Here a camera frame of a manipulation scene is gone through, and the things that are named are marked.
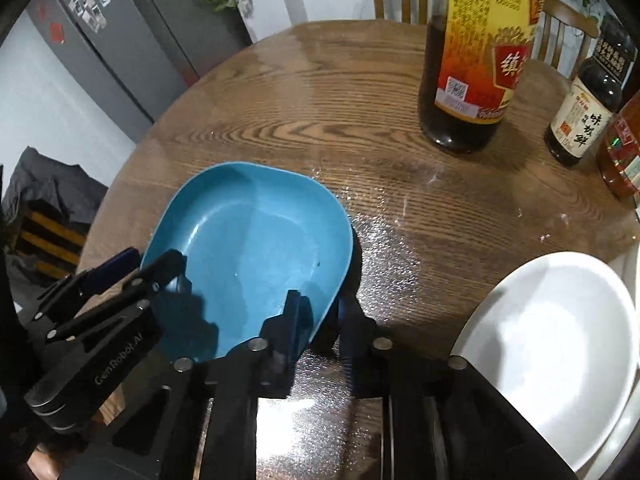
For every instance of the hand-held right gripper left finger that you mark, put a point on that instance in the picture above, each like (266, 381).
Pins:
(295, 321)

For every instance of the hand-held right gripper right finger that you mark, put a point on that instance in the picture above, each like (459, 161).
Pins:
(348, 321)

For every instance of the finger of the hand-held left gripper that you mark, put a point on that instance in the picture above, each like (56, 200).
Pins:
(115, 261)
(150, 280)

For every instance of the blue bowl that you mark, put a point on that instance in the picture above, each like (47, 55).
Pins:
(250, 240)

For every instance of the large white bowl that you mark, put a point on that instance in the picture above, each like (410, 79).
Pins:
(545, 350)

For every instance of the white plate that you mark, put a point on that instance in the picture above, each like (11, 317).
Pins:
(623, 432)

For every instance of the yellow and black crate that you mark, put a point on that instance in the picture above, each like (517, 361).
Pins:
(50, 240)

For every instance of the dark cloth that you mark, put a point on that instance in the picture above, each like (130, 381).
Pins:
(50, 185)

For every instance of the grey refrigerator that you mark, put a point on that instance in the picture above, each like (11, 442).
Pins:
(125, 35)

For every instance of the large dark vinegar bottle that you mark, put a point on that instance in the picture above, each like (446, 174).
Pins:
(465, 60)

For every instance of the small soy sauce bottle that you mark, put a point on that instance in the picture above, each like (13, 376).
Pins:
(580, 120)

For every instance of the red chili sauce bottle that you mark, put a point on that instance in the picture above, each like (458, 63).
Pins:
(622, 160)

